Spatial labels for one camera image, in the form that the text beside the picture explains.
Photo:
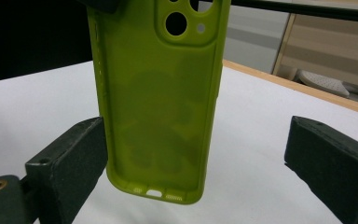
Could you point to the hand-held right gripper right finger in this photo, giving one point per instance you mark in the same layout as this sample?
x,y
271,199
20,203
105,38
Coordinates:
x,y
332,168

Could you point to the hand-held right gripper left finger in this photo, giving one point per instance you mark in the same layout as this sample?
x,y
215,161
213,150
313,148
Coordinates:
x,y
68,161

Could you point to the green phone case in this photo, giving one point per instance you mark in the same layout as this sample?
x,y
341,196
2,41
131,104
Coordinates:
x,y
158,109

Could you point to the black curtain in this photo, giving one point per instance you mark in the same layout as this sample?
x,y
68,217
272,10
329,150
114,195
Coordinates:
x,y
34,37

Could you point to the white perforated slipper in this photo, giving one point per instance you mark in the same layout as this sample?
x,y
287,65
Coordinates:
x,y
323,82

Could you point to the wooden desk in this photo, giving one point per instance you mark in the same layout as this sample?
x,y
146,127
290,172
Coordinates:
x,y
332,46

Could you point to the black metal rail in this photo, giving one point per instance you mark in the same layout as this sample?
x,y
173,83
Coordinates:
x,y
307,10

